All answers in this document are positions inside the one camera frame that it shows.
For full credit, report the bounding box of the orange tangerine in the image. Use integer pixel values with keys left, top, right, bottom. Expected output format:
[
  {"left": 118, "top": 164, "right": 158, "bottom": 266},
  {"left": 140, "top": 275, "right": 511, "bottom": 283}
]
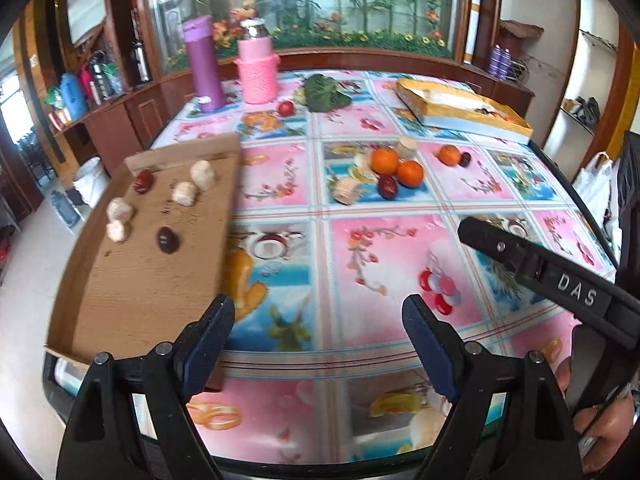
[
  {"left": 437, "top": 145, "right": 461, "bottom": 167},
  {"left": 395, "top": 160, "right": 424, "bottom": 188},
  {"left": 370, "top": 148, "right": 400, "bottom": 176}
]

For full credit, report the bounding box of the red tomato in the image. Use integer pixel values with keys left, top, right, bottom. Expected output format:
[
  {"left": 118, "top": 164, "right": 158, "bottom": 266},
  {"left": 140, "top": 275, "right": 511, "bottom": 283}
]
[{"left": 277, "top": 101, "right": 295, "bottom": 117}]

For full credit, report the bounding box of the right human hand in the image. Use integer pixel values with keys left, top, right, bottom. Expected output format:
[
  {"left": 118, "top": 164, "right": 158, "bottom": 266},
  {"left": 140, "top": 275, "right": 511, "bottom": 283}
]
[{"left": 554, "top": 358, "right": 640, "bottom": 474}]

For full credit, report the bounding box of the brown cardboard tray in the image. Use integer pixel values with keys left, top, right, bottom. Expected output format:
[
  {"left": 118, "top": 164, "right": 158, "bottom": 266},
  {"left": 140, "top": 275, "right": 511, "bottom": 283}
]
[{"left": 46, "top": 133, "right": 241, "bottom": 367}]

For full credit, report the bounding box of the dark plum in tray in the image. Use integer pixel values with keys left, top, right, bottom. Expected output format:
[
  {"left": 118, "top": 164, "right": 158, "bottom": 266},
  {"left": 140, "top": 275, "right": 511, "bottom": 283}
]
[{"left": 156, "top": 226, "right": 180, "bottom": 255}]

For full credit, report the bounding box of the beige puck in tray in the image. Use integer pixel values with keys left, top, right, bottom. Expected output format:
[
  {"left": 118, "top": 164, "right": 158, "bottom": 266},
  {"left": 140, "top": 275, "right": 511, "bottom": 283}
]
[
  {"left": 190, "top": 159, "right": 216, "bottom": 191},
  {"left": 106, "top": 220, "right": 129, "bottom": 243},
  {"left": 171, "top": 181, "right": 198, "bottom": 207},
  {"left": 106, "top": 197, "right": 134, "bottom": 223}
]

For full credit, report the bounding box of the dark jujube date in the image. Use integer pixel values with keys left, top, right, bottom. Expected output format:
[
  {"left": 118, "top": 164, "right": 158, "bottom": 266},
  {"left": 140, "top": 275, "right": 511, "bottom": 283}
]
[{"left": 459, "top": 152, "right": 472, "bottom": 168}]

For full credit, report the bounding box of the red jujube in tray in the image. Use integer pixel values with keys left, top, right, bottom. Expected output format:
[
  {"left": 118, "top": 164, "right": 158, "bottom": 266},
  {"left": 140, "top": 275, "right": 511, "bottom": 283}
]
[{"left": 132, "top": 169, "right": 155, "bottom": 194}]

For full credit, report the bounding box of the white plastic bucket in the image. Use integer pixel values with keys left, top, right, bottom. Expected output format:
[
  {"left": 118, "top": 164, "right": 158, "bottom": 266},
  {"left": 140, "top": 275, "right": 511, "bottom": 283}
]
[{"left": 72, "top": 157, "right": 110, "bottom": 208}]

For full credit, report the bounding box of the red jujube date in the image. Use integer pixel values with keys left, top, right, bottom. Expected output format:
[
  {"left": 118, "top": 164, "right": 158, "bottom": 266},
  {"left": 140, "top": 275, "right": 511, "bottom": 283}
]
[{"left": 378, "top": 174, "right": 398, "bottom": 200}]

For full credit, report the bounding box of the colourful fruit-print tablecloth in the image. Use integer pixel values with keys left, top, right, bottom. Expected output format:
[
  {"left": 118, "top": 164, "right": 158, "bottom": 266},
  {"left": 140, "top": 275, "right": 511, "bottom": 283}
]
[{"left": 155, "top": 70, "right": 615, "bottom": 465}]

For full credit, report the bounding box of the beige rice cake puck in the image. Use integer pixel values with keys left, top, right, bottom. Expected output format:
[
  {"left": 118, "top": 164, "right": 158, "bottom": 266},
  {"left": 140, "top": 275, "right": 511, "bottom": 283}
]
[
  {"left": 332, "top": 178, "right": 361, "bottom": 206},
  {"left": 395, "top": 136, "right": 418, "bottom": 160}
]

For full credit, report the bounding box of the yellow taped white box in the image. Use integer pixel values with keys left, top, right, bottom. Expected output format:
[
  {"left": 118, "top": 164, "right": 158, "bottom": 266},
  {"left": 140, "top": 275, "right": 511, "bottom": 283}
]
[{"left": 395, "top": 78, "right": 533, "bottom": 144}]

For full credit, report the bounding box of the blue thermos jug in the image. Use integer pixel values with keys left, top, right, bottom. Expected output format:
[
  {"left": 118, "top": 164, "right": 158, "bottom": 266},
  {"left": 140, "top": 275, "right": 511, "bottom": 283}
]
[{"left": 60, "top": 73, "right": 88, "bottom": 122}]

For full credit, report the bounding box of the pink knit-sleeved flask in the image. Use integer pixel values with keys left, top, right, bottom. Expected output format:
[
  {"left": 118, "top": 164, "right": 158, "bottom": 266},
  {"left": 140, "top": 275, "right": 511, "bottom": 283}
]
[{"left": 235, "top": 18, "right": 280, "bottom": 105}]

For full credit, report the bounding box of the green leafy vegetable toy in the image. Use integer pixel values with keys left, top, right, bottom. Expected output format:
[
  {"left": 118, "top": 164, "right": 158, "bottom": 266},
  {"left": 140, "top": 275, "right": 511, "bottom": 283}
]
[{"left": 294, "top": 74, "right": 352, "bottom": 113}]

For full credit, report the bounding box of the purple thermos bottle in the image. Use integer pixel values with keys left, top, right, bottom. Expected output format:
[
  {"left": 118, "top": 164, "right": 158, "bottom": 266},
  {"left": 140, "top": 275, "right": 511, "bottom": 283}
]
[{"left": 182, "top": 15, "right": 226, "bottom": 113}]

